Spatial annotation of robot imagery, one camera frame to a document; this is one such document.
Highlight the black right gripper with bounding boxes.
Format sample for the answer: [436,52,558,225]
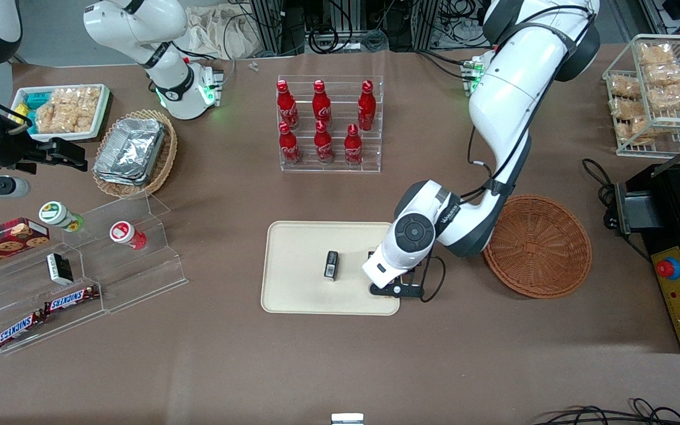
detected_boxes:
[0,121,89,176]

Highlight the teal snack packet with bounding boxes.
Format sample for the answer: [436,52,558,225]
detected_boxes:
[24,91,53,111]

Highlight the clear acrylic stepped shelf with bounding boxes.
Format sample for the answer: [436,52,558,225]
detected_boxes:
[0,191,189,356]

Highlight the red lid cup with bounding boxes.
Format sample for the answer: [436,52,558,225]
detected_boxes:
[109,221,148,251]

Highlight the rice cracker snack bag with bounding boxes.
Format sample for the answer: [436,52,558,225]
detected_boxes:
[643,62,680,87]
[34,89,70,135]
[608,76,643,99]
[637,42,676,67]
[66,87,102,133]
[649,83,680,113]
[616,117,655,146]
[610,97,649,121]

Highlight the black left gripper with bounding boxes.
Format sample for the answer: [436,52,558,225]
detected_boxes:
[367,250,425,298]

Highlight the oval light wicker basket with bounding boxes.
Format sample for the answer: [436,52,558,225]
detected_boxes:
[91,109,179,199]

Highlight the aluminium frame rack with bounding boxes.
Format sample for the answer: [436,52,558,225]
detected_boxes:
[249,0,495,55]

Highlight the Snickers chocolate bar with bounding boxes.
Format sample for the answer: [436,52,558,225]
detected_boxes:
[43,285,100,314]
[0,309,47,349]

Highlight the red cookie box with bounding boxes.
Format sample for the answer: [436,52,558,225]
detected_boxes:
[0,217,51,274]

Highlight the red cola bottle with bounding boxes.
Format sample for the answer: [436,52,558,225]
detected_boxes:
[276,80,300,131]
[278,122,303,166]
[344,123,365,166]
[357,80,377,132]
[312,80,333,125]
[313,120,335,165]

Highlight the white rectangular snack bin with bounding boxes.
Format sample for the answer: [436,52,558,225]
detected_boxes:
[11,84,111,143]

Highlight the beige cloth bag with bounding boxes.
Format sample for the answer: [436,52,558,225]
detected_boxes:
[185,5,265,60]

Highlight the green lid sunflower cup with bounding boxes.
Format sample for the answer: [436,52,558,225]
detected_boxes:
[38,201,85,233]

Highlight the black appliance with yellow panel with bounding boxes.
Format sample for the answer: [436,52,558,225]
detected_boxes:
[623,139,680,355]

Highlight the round brown wicker basket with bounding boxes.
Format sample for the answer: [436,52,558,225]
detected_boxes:
[482,195,593,299]

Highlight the stacked aluminium foil containers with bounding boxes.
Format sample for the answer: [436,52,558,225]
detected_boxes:
[94,117,167,187]

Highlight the beige plastic tray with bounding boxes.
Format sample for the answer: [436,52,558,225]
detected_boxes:
[261,221,401,316]

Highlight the black floor cables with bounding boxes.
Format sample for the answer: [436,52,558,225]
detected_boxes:
[531,397,680,425]

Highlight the clear acrylic bottle rack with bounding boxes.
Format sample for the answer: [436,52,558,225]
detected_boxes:
[277,75,385,174]

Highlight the black appliance power cable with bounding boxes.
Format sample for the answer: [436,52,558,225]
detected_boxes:
[581,158,653,264]

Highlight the grey metal bracket box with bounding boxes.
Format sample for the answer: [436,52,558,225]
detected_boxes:
[614,182,663,235]

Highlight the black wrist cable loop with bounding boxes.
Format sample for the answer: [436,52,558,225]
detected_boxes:
[418,253,447,304]

